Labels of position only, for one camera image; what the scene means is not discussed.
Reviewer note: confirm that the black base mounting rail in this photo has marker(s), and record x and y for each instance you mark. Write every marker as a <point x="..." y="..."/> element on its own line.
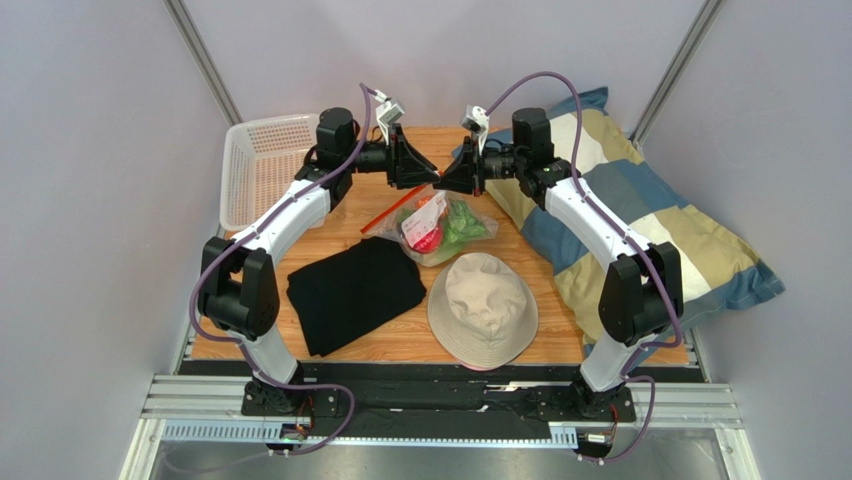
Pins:
<point x="424" y="405"/>

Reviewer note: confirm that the fake red apple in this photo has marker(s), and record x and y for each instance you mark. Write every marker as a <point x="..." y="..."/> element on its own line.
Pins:
<point x="428" y="242"/>

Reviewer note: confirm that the blue beige checked pillow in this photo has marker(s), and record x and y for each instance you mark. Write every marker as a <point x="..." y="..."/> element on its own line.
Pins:
<point x="721" y="272"/>

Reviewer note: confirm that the black folded cloth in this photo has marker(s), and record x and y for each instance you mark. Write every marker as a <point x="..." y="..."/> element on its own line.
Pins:
<point x="343" y="297"/>

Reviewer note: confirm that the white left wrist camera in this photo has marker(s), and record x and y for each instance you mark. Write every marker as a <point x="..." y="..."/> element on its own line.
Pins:
<point x="388" y="111"/>

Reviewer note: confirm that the fake green lettuce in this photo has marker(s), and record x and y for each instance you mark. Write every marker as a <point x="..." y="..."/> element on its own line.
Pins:
<point x="461" y="225"/>

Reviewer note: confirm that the beige bucket hat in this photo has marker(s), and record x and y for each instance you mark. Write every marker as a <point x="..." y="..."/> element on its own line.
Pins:
<point x="482" y="312"/>

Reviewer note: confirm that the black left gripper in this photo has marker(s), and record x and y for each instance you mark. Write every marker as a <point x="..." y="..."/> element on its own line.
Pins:
<point x="405" y="168"/>

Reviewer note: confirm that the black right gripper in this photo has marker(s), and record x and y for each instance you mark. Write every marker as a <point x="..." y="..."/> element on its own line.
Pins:
<point x="477" y="165"/>

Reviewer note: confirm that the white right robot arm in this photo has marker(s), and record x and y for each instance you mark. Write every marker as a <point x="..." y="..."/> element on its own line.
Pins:
<point x="642" y="292"/>

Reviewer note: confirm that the white plastic basket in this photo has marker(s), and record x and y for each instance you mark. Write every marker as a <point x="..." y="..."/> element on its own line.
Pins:
<point x="260" y="160"/>

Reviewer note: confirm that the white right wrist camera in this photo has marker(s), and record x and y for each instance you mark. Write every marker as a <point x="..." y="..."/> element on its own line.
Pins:
<point x="477" y="122"/>

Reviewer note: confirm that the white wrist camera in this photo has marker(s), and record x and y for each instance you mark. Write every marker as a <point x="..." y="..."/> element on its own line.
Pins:
<point x="477" y="122"/>
<point x="388" y="111"/>

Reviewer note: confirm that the clear orange zip top bag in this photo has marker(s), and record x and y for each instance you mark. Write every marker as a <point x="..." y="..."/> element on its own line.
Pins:
<point x="431" y="226"/>

